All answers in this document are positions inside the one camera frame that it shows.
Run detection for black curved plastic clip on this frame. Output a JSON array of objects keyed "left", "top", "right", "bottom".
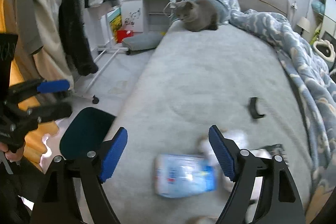
[{"left": 248, "top": 97, "right": 265, "bottom": 119}]

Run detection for blue white wet-wipes pack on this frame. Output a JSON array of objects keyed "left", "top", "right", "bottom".
[{"left": 154, "top": 154, "right": 217, "bottom": 198}]

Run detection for black tissue pack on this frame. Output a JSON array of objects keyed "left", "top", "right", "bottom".
[{"left": 261, "top": 144, "right": 288, "bottom": 164}]

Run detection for dark teal trash bin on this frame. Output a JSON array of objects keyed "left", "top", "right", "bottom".
[{"left": 59, "top": 107, "right": 116, "bottom": 160}]

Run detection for person's left hand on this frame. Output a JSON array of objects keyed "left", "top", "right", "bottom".
[{"left": 0, "top": 142, "right": 26, "bottom": 162}]

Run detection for cream hanging garment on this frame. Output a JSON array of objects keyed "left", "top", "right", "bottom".
[{"left": 7, "top": 0, "right": 75, "bottom": 88}]

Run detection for grey knit hanging sweater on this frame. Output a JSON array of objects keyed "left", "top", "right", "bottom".
[{"left": 15, "top": 0, "right": 43, "bottom": 55}]

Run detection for red box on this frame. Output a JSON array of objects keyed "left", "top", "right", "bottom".
[{"left": 116, "top": 30, "right": 134, "bottom": 43}]

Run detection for yellow painting canvas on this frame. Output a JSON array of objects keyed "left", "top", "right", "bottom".
[{"left": 106, "top": 7, "right": 122, "bottom": 43}]

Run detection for grey floor cushion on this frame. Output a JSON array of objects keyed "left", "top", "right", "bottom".
[{"left": 122, "top": 32, "right": 163, "bottom": 51}]

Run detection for blue cloud-pattern blanket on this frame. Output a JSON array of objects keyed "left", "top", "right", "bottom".
[{"left": 217, "top": 0, "right": 335, "bottom": 194}]

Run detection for grey bed with headboard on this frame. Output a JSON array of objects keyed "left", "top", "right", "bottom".
[{"left": 102, "top": 0, "right": 313, "bottom": 224}]

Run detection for white cat bed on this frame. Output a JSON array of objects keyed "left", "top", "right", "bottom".
[{"left": 313, "top": 39, "right": 335, "bottom": 63}]

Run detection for white power strip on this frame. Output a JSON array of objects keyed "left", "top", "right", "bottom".
[{"left": 169, "top": 0, "right": 176, "bottom": 9}]

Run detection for grey cat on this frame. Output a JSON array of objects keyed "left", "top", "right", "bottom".
[{"left": 175, "top": 1, "right": 218, "bottom": 32}]

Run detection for bedside table lamp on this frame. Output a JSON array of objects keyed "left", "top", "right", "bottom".
[{"left": 297, "top": 16, "right": 310, "bottom": 35}]

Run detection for white clothes rack frame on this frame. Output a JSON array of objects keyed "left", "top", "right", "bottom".
[{"left": 71, "top": 6, "right": 130, "bottom": 105}]

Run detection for white wardrobe with black frame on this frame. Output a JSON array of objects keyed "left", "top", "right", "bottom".
[{"left": 313, "top": 0, "right": 335, "bottom": 39}]

